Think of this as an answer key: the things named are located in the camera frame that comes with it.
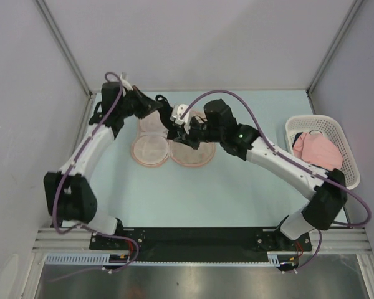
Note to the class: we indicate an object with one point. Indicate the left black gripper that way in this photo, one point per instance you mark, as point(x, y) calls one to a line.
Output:
point(144, 101)

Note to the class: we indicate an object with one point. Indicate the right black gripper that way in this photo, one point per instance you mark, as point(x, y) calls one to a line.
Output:
point(193, 121)

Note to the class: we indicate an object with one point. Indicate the pink patterned laundry bag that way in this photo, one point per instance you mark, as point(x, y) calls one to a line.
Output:
point(151, 148)

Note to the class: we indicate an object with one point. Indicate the black bra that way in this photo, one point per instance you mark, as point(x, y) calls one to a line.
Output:
point(165, 111)

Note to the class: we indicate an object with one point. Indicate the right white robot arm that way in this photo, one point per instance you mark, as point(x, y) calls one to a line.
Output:
point(324, 189)

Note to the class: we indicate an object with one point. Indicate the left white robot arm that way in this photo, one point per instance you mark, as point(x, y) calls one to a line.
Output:
point(69, 196)

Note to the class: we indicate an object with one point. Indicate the white plastic basket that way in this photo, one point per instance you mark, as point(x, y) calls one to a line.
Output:
point(330, 128)

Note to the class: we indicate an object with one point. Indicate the dark blue garment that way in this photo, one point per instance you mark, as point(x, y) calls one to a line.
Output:
point(296, 137)

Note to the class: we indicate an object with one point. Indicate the pink garment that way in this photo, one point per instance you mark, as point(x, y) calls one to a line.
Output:
point(319, 151)

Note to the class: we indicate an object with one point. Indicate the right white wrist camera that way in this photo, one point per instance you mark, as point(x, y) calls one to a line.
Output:
point(181, 117)

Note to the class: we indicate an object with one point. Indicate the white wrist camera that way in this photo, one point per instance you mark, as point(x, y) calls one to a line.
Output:
point(126, 81)
point(181, 117)

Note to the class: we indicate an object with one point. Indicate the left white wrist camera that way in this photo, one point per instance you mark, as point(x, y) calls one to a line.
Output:
point(126, 81)

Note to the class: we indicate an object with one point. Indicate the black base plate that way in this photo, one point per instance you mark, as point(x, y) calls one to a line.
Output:
point(212, 244)

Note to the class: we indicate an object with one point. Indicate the white slotted cable duct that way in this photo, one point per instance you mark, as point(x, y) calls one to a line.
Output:
point(86, 259)

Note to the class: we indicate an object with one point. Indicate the left aluminium corner post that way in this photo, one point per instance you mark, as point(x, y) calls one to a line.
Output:
point(62, 44)

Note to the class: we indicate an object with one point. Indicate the aluminium corner post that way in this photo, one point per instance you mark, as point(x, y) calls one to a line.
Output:
point(335, 44)
point(62, 44)

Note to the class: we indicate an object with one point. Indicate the right aluminium corner post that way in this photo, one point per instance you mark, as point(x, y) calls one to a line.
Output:
point(335, 44)

